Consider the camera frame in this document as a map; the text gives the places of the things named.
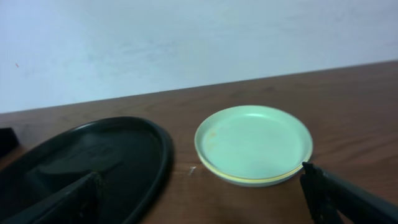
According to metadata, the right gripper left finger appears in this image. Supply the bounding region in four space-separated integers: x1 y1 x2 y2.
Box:
2 172 104 224

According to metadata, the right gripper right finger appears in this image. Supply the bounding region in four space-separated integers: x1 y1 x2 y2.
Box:
300 162 397 224

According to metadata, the yellow plate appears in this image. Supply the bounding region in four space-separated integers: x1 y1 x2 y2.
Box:
197 152 303 179

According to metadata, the light blue plate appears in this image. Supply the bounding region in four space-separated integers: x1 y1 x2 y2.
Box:
213 166 302 187
194 105 313 179

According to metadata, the black round tray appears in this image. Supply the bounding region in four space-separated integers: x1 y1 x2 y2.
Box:
1 117 174 223

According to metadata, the black rectangular water tray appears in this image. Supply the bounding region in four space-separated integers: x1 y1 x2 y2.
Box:
0 128 19 157

